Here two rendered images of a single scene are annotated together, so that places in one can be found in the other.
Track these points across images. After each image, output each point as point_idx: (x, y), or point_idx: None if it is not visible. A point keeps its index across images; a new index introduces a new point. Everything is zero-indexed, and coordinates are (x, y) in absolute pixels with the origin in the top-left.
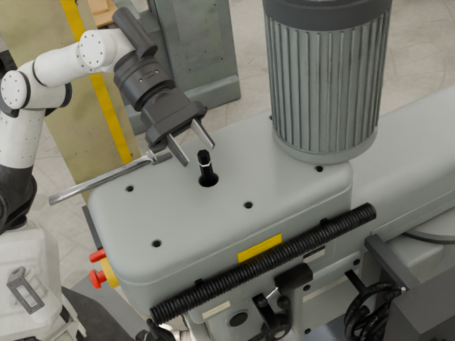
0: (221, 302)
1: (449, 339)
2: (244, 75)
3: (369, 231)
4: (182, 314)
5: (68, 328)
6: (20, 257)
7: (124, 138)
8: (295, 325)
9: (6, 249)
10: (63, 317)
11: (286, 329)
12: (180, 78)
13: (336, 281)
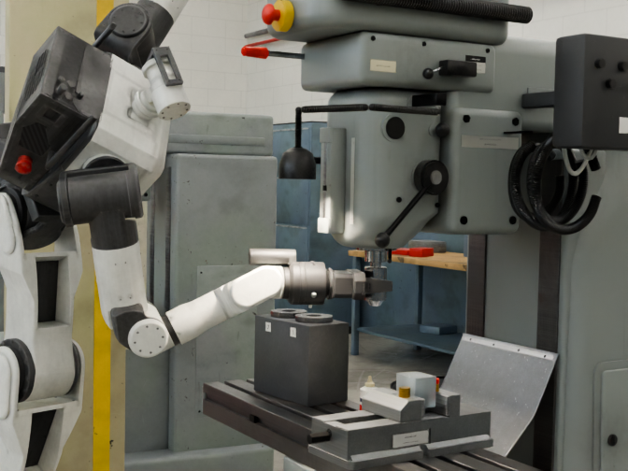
0: (389, 59)
1: (616, 92)
2: (276, 468)
3: (525, 85)
4: (251, 403)
5: (66, 407)
6: (143, 84)
7: (110, 405)
8: (450, 200)
9: (132, 69)
10: (77, 363)
11: (443, 178)
12: (181, 423)
13: (495, 138)
